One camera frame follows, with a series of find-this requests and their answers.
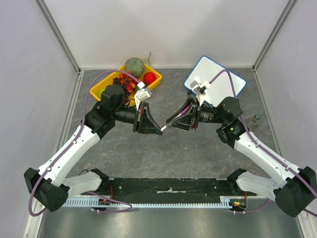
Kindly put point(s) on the glass soda bottle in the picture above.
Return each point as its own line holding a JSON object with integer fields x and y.
{"x": 254, "y": 121}

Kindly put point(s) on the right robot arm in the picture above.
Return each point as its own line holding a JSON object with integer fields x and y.
{"x": 292, "y": 188}

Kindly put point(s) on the pink marker cap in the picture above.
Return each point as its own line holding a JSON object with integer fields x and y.
{"x": 185, "y": 110}

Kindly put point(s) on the purple grape bunch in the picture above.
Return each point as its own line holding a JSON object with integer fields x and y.
{"x": 120, "y": 82}

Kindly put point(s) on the red fruit cluster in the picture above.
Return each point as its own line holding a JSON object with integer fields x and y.
{"x": 130, "y": 83}

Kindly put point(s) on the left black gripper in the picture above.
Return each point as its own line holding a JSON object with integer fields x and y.
{"x": 149, "y": 125}

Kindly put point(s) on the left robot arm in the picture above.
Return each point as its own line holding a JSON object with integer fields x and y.
{"x": 49, "y": 183}

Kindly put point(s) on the light green apple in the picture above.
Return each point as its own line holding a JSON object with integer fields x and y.
{"x": 100, "y": 93}

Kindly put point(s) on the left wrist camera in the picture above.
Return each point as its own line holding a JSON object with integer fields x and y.
{"x": 142, "y": 94}

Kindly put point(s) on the green melon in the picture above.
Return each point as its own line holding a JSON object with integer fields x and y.
{"x": 135, "y": 66}

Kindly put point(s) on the light blue cable duct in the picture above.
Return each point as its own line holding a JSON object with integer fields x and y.
{"x": 95, "y": 202}

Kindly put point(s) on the yellow plastic tray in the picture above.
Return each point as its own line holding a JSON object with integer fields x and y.
{"x": 129, "y": 99}

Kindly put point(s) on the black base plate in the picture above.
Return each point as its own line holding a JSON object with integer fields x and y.
{"x": 168, "y": 190}

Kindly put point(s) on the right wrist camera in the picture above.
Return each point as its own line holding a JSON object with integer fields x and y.
{"x": 200, "y": 89}

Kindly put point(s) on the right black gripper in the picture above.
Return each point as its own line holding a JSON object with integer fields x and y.
{"x": 193, "y": 116}

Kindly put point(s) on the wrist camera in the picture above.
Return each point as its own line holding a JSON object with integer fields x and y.
{"x": 200, "y": 89}
{"x": 142, "y": 94}

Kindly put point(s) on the red apple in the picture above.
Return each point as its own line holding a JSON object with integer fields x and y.
{"x": 149, "y": 78}

